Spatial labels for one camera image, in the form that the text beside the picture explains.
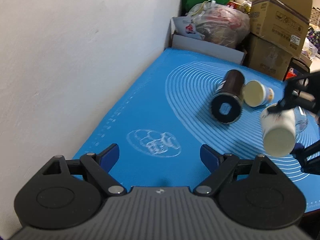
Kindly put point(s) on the cartoon printed paper cup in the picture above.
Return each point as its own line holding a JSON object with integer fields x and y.
{"x": 256, "y": 94}

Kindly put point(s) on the floral fabric bundle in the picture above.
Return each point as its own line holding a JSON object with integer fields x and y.
{"x": 313, "y": 36}

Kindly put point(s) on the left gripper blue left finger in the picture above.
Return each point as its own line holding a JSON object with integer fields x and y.
{"x": 96, "y": 168}

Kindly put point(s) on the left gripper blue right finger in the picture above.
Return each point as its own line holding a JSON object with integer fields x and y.
{"x": 221, "y": 168}

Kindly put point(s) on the white paper cup grey print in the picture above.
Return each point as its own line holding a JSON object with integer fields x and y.
{"x": 279, "y": 131}

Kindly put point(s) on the white open carton box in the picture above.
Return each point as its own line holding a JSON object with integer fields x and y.
{"x": 205, "y": 47}

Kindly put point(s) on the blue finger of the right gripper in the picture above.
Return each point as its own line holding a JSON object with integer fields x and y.
{"x": 303, "y": 156}

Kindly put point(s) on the white cartoon paper bag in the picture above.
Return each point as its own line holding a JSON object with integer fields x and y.
{"x": 185, "y": 27}

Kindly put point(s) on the black cylindrical thermos bottle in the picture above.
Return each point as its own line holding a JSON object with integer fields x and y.
{"x": 226, "y": 105}

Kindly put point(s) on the blue silicone baking mat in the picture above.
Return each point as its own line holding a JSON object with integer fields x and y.
{"x": 164, "y": 118}

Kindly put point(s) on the cardboard box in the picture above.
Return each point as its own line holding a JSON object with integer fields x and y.
{"x": 283, "y": 23}
{"x": 266, "y": 58}

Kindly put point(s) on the lower cardboard box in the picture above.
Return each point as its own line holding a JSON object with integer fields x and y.
{"x": 266, "y": 58}

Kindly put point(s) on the upper cardboard box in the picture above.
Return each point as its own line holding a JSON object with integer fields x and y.
{"x": 283, "y": 23}

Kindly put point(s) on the clear plastic bag red contents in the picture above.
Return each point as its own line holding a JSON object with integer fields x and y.
{"x": 220, "y": 24}

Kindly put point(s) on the clear glass cup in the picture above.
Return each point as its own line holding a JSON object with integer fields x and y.
{"x": 301, "y": 119}

